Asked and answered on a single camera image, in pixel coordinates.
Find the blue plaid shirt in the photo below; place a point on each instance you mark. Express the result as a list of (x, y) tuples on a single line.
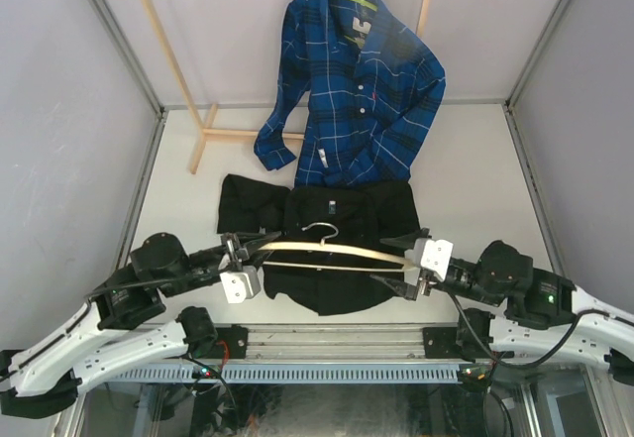
[(361, 87)]

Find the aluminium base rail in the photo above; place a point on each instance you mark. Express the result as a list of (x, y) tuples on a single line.
[(282, 343)]

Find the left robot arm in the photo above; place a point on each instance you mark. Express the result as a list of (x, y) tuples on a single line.
[(97, 342)]

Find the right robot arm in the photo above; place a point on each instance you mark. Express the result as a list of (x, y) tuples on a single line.
[(512, 312)]

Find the black mount plate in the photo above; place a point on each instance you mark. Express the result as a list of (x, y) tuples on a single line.
[(440, 342), (226, 341)]

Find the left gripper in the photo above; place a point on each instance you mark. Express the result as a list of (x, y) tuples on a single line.
[(251, 244)]

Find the wooden clothes rack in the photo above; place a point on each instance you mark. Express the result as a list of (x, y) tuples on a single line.
[(205, 131)]

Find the right black mount plate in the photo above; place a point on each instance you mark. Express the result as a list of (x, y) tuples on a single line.
[(440, 342)]

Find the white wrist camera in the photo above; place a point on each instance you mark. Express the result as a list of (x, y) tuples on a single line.
[(242, 285), (433, 256)]

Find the blue slotted cable duct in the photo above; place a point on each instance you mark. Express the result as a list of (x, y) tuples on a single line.
[(346, 373)]

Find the cream wooden hanger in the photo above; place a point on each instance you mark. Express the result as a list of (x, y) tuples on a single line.
[(400, 264)]

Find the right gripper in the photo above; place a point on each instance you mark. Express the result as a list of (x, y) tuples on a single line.
[(407, 290)]

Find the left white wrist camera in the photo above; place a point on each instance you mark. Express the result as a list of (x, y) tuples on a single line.
[(242, 285)]

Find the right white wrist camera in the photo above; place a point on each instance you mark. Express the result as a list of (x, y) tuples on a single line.
[(433, 256)]

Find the left black mount plate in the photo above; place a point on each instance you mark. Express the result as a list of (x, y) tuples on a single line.
[(226, 341)]

